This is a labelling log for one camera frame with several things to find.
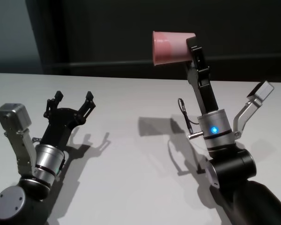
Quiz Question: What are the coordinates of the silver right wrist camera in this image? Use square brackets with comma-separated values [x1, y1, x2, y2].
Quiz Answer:
[231, 80, 275, 141]

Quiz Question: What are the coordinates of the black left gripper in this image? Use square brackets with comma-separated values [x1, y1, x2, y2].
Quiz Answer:
[40, 90, 96, 150]

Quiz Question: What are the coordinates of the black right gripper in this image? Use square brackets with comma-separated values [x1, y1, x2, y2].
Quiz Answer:
[185, 36, 220, 116]

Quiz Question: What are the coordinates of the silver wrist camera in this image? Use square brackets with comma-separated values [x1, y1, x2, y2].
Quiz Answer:
[231, 80, 275, 141]
[0, 102, 38, 175]

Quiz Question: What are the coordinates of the black frame post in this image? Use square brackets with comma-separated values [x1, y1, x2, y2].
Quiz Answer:
[50, 0, 71, 73]

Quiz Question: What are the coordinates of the dark grey table edge rail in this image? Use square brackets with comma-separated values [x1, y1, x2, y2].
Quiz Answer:
[43, 61, 281, 69]

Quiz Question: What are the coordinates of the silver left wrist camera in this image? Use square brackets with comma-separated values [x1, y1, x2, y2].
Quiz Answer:
[0, 102, 38, 175]

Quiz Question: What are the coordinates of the pink plastic cup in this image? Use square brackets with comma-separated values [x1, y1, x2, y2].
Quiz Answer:
[151, 30, 197, 67]

